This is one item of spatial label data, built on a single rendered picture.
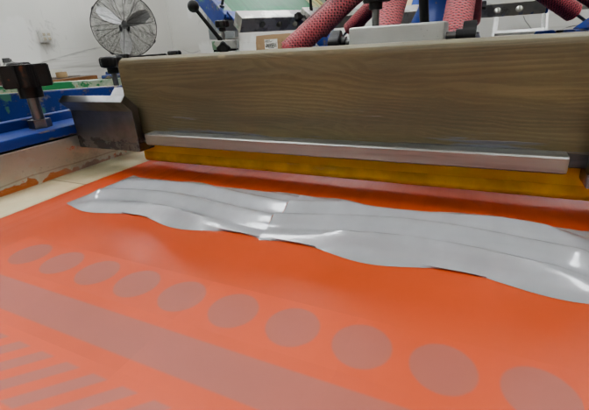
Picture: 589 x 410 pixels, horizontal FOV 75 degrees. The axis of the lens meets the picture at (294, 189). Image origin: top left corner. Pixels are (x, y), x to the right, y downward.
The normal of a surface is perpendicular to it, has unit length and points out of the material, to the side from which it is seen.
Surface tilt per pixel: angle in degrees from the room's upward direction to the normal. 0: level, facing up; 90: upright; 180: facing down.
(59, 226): 0
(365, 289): 0
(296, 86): 90
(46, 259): 0
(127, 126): 90
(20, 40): 90
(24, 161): 90
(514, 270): 35
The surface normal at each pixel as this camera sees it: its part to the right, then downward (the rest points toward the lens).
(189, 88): -0.42, 0.35
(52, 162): 0.91, 0.10
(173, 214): -0.35, -0.50
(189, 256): -0.06, -0.93
